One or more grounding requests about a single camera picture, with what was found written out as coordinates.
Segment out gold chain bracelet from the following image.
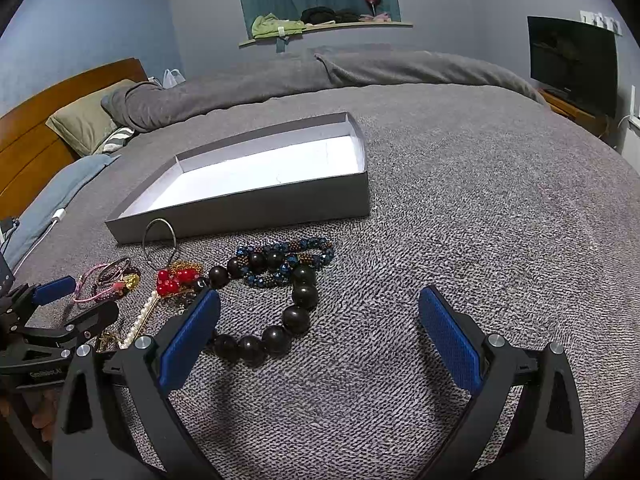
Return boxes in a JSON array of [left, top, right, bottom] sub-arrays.
[[94, 327, 124, 354]]

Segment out white pearl strand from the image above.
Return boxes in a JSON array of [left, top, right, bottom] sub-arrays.
[[118, 290, 160, 350]]

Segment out silver wire bangle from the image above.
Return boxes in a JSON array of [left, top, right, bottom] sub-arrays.
[[141, 217, 179, 271]]

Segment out red bead gold bracelet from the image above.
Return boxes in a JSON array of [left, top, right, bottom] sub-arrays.
[[154, 260, 205, 306]]

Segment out large black bead bracelet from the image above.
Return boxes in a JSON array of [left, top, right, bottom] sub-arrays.
[[198, 250, 320, 366]]

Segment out blue beaded bracelet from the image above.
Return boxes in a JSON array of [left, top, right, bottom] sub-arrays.
[[235, 236, 336, 290]]

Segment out left hand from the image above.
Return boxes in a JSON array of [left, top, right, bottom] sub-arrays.
[[32, 389, 58, 443]]

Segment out blue blanket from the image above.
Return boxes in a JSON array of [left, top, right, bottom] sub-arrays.
[[3, 154, 118, 269]]

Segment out wooden headboard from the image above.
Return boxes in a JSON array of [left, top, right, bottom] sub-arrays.
[[0, 58, 146, 218]]

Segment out striped pillow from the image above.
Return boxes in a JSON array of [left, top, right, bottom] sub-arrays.
[[94, 127, 137, 154]]

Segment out olive green pillow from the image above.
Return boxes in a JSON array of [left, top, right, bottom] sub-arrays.
[[46, 79, 134, 156]]

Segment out grey folded duvet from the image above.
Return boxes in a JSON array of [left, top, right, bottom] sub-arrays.
[[101, 44, 547, 133]]

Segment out grey bed cover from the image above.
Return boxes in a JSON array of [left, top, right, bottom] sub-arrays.
[[17, 84, 639, 479]]

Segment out white plastic bag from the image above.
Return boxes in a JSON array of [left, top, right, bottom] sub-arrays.
[[162, 68, 186, 89]]

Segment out grey shallow cardboard box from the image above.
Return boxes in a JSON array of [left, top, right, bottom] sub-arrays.
[[105, 112, 370, 244]]

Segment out wooden tv stand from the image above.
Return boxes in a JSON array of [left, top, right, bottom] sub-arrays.
[[539, 90, 608, 139]]

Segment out green cloth on shelf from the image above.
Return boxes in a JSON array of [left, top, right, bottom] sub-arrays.
[[250, 13, 306, 40]]

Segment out wooden window shelf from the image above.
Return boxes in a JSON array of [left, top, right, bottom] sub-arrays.
[[237, 20, 414, 49]]

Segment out black clothes on shelf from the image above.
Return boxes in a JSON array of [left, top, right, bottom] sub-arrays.
[[300, 6, 360, 25]]

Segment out black television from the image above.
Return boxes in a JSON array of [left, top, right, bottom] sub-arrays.
[[527, 16, 618, 117]]

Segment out white charger cable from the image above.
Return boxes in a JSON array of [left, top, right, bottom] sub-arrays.
[[14, 206, 68, 271]]

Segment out white wall hooks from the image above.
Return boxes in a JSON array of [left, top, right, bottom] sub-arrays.
[[579, 10, 623, 36]]

